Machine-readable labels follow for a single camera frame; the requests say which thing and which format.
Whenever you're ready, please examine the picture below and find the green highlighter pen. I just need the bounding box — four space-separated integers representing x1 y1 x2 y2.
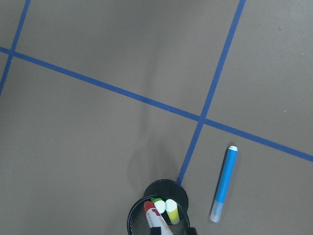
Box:
151 198 166 214

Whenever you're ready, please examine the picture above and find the blue marker pen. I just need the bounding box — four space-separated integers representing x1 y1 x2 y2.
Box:
209 146 238 223

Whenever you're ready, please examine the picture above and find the black mesh pen cup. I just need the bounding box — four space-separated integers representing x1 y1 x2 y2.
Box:
127 179 190 235

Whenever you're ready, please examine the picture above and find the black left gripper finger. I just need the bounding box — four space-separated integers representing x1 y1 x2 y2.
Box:
184 227 197 235

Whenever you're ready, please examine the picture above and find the yellow highlighter pen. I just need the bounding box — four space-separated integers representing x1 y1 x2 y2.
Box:
165 199 180 225

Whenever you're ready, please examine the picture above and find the red white marker pen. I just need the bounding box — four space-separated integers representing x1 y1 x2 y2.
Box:
143 201 173 235

